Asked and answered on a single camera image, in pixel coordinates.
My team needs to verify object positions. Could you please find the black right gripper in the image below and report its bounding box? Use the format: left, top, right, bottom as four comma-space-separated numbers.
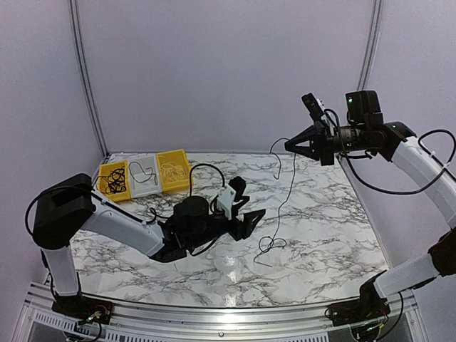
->
285, 120, 368, 165

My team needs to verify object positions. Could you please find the dark blue thin cable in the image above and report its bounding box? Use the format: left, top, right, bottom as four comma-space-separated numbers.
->
253, 138, 299, 267

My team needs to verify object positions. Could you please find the thin black cable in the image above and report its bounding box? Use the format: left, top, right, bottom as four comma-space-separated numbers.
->
101, 167, 129, 195

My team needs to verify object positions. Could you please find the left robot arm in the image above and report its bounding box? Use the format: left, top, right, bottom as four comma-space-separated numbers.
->
24, 173, 266, 317

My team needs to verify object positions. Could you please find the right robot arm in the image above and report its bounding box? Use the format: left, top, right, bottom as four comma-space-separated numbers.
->
284, 122, 455, 319

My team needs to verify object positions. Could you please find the yellow bin right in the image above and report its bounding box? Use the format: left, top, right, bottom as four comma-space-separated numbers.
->
156, 149, 193, 192

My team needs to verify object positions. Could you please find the yellow bin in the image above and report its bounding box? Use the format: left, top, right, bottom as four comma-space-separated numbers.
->
156, 149, 193, 192
96, 160, 132, 202

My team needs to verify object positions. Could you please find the white translucent bin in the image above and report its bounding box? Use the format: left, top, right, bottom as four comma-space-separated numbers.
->
128, 154, 162, 199

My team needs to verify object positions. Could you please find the yellow bin left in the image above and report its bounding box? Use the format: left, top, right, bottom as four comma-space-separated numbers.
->
96, 160, 132, 202

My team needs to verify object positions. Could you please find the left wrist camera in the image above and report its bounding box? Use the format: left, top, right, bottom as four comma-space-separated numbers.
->
214, 176, 247, 220

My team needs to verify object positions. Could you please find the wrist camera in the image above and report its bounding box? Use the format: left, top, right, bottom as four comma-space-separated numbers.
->
301, 93, 336, 130
214, 176, 247, 220

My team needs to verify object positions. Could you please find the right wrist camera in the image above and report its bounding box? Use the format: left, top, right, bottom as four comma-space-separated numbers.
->
301, 93, 336, 130

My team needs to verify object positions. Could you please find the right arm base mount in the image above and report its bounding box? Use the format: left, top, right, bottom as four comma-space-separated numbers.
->
324, 296, 390, 326

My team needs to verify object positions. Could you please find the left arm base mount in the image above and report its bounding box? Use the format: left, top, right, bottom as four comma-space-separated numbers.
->
52, 294, 113, 324

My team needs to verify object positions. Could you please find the aluminium front rail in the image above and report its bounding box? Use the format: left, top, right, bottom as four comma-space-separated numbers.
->
12, 283, 428, 341

